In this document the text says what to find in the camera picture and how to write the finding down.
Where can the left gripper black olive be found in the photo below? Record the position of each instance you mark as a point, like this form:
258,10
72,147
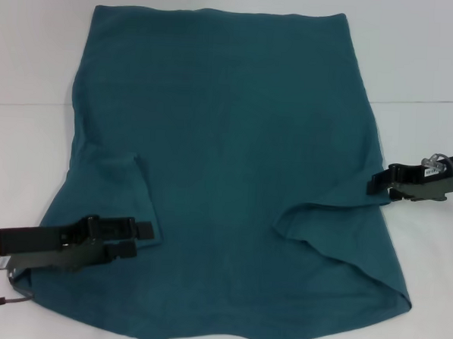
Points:
47,247

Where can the right gripper black olive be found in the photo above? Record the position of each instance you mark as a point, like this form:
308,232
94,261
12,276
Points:
423,183

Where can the teal blue shirt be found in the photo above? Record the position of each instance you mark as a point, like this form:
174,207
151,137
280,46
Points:
232,139

